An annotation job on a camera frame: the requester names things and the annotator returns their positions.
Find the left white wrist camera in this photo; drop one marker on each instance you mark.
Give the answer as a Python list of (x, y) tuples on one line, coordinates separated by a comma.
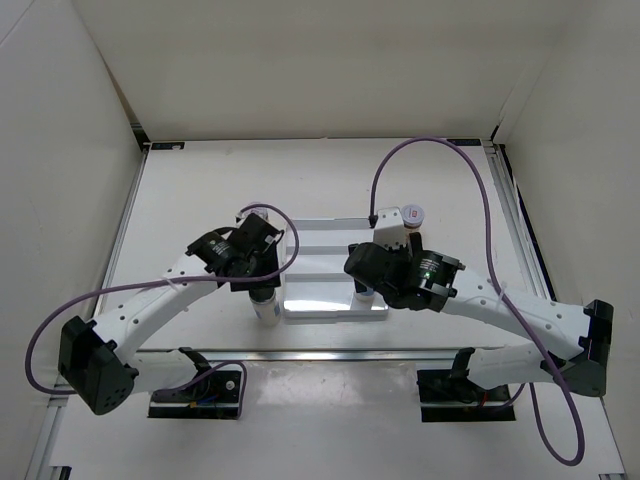
[(256, 208)]

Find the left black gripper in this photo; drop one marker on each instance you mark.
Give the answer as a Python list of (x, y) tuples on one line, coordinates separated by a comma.
[(242, 286)]

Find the white tiered organizer tray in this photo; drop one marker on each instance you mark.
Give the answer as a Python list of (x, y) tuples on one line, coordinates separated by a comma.
[(315, 289)]

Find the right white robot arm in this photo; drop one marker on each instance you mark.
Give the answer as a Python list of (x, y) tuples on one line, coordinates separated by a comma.
[(575, 339)]

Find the right white-lid spice jar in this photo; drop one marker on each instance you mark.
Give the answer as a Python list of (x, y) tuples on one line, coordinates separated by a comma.
[(413, 217)]

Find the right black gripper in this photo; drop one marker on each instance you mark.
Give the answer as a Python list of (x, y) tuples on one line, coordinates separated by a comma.
[(415, 247)]

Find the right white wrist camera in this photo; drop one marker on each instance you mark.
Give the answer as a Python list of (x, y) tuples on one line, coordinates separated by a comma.
[(389, 230)]

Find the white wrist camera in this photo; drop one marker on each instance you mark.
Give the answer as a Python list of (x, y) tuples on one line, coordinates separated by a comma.
[(389, 230), (256, 208)]

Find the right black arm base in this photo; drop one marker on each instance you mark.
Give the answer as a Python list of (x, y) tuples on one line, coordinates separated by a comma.
[(448, 396)]

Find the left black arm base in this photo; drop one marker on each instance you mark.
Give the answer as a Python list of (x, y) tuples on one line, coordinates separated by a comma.
[(218, 393)]

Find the right small yellow bottle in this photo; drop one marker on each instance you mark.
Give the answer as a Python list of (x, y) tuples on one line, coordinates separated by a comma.
[(415, 242)]

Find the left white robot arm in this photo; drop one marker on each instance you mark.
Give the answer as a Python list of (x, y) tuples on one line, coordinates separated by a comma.
[(99, 358)]

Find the silver-lid white bottle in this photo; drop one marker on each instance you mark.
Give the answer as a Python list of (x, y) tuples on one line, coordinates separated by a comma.
[(363, 293), (266, 305)]

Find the aluminium frame rail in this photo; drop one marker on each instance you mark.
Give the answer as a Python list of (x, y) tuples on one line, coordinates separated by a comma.
[(329, 355)]

